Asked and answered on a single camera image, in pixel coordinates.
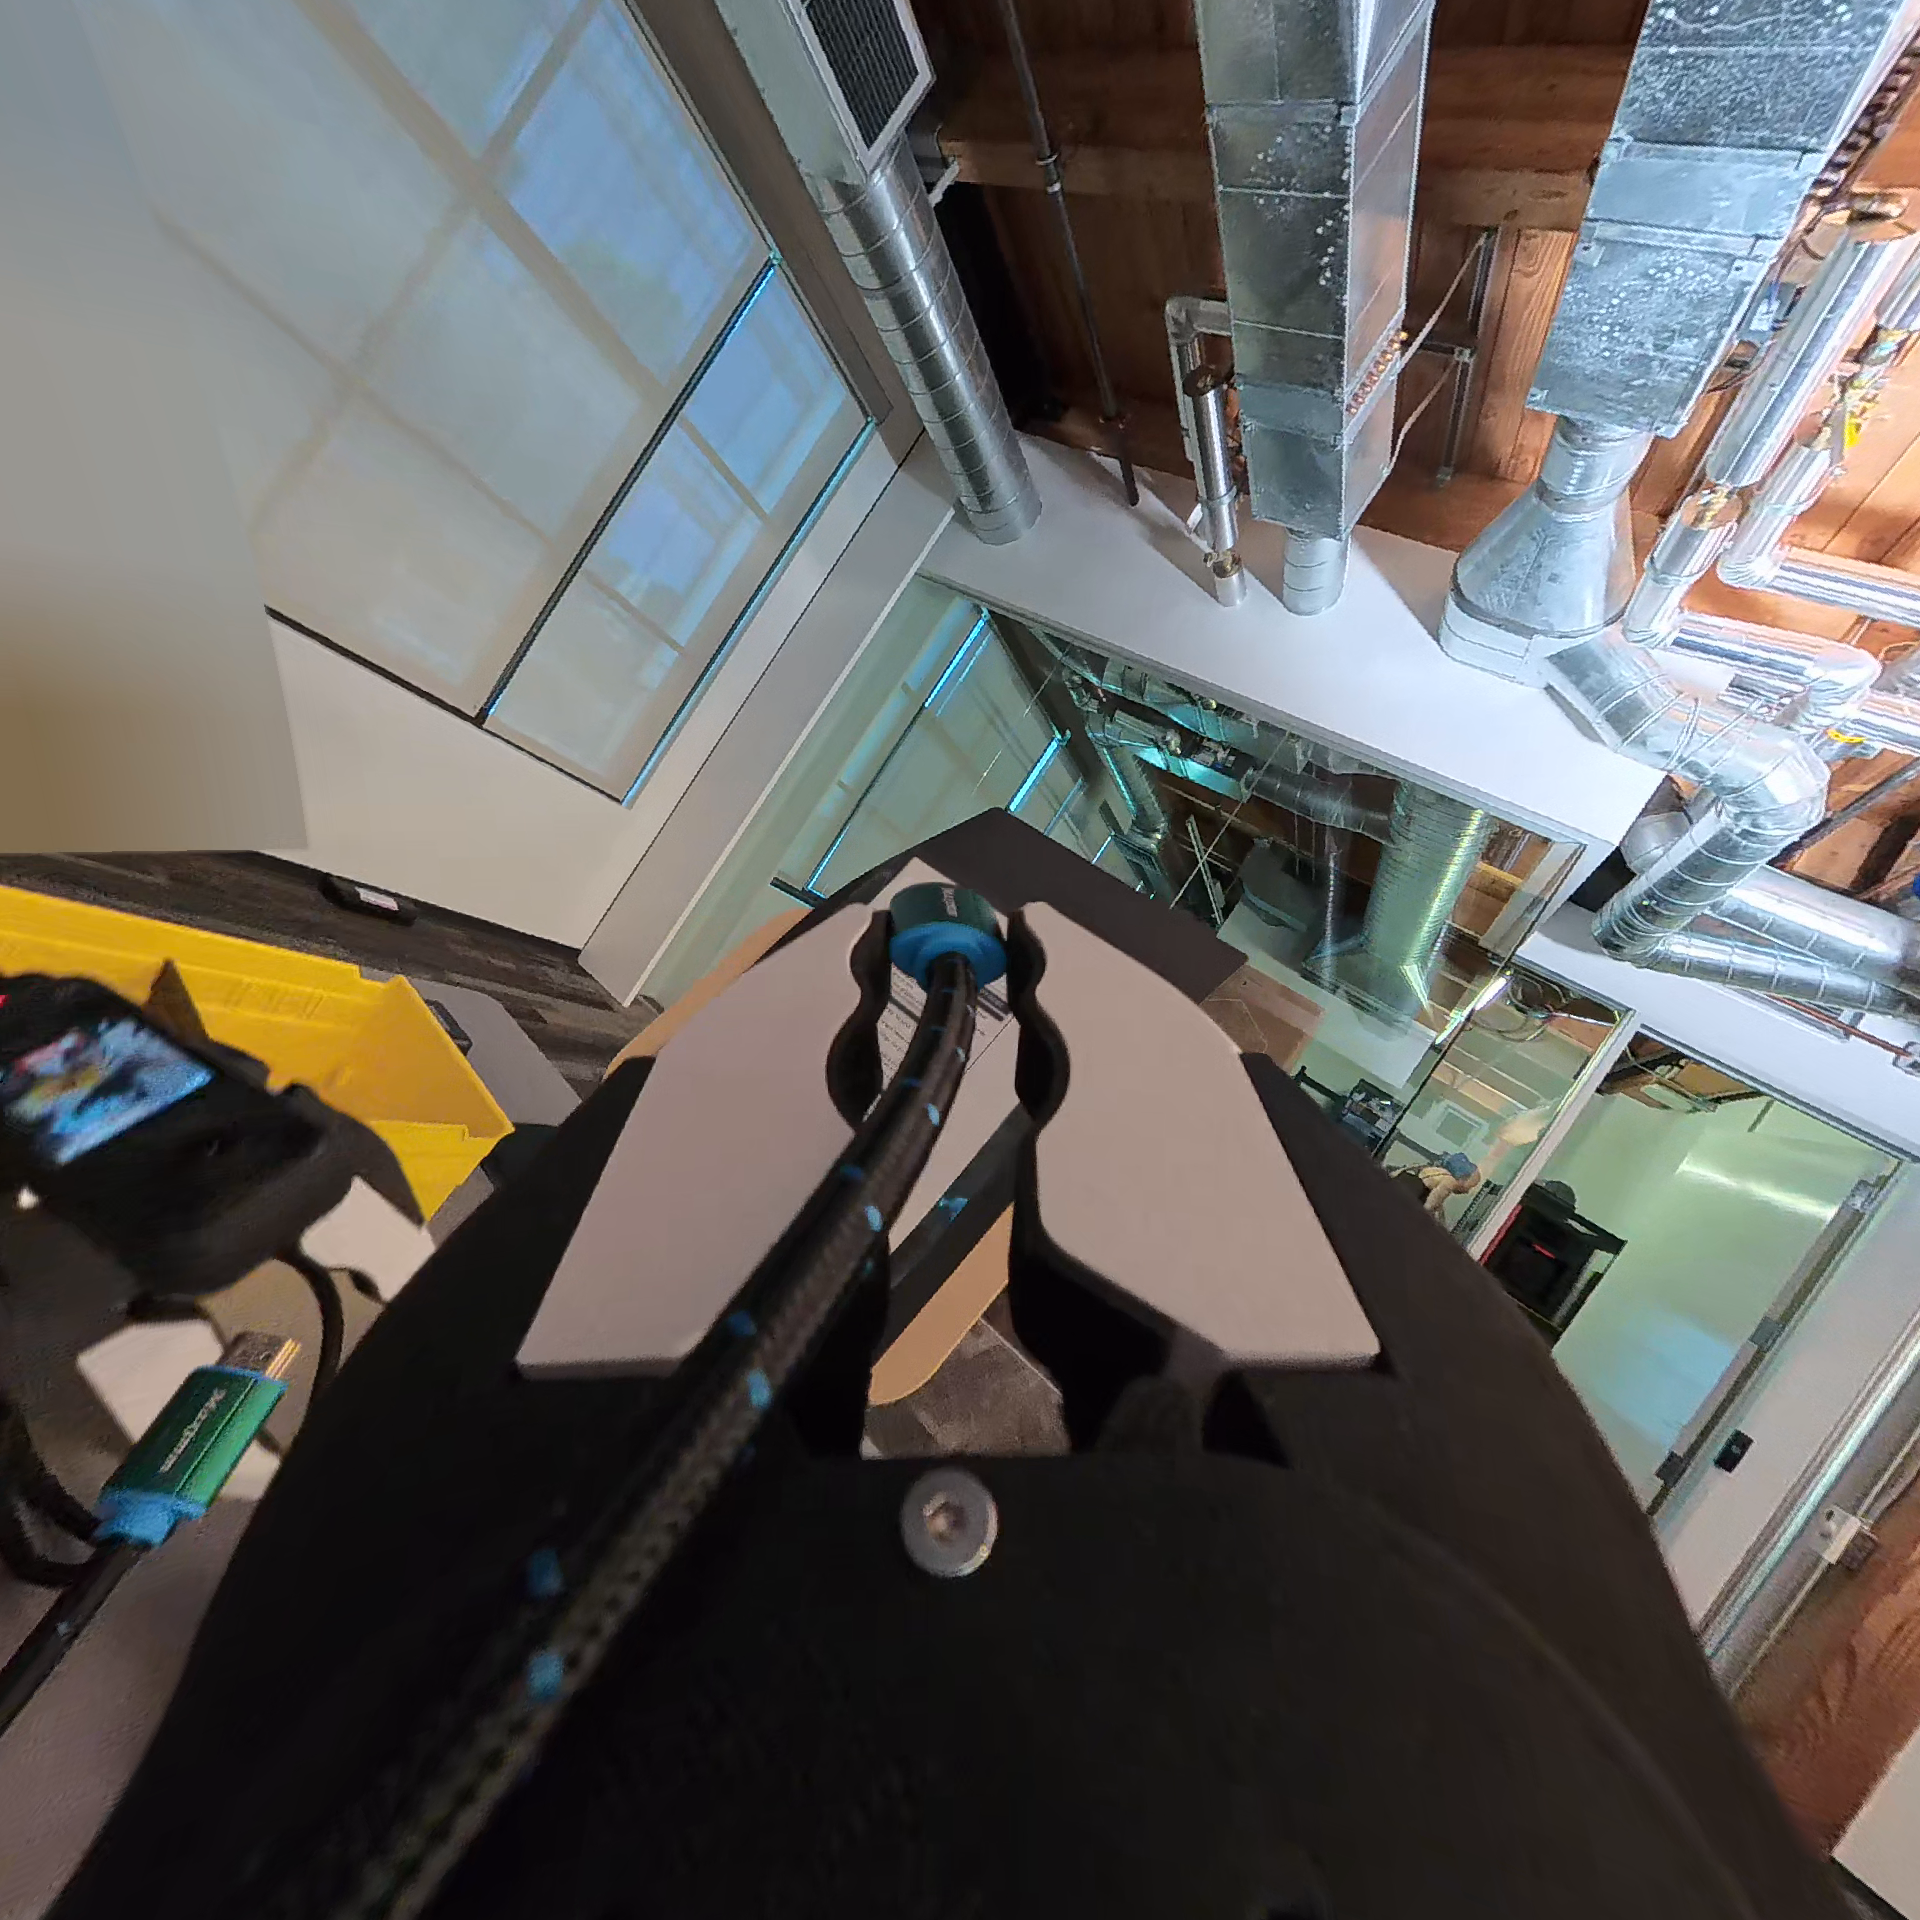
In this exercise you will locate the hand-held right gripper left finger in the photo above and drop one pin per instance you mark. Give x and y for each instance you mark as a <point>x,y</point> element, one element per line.
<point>676,1201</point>

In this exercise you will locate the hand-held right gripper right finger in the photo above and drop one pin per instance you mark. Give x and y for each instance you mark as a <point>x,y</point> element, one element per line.
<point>1185,1201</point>

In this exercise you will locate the yellow plastic bin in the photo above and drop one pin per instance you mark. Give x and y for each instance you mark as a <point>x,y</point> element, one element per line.
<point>346,1050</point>

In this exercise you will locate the spiral duct elbow run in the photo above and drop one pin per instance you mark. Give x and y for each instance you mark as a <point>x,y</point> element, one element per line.
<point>1756,809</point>

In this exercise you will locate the framed instruction sheet stand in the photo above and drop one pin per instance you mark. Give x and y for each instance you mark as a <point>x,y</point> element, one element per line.
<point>938,1343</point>

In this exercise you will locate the small black floor device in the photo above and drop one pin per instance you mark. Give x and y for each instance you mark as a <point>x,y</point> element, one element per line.
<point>370,902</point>

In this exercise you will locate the small silver pipe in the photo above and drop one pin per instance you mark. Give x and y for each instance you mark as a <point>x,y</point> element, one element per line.
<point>1213,450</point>

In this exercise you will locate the thin black ceiling pipe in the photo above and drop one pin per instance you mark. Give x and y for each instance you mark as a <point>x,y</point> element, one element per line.
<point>1068,240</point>

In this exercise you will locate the silver insulated pipes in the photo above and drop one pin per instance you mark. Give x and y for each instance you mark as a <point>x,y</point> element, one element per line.
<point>1801,346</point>

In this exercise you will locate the round spiral metal duct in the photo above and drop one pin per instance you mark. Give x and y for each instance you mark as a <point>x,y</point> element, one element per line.
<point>938,360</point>

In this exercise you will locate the narrow rectangular metal duct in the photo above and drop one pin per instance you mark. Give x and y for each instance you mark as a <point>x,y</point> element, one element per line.
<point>1306,225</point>

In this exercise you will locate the wide rectangular metal duct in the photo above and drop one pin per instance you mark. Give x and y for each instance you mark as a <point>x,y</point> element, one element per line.
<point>1694,225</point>

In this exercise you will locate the metal duct with vent grille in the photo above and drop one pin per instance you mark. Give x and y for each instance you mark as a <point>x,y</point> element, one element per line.
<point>863,61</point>

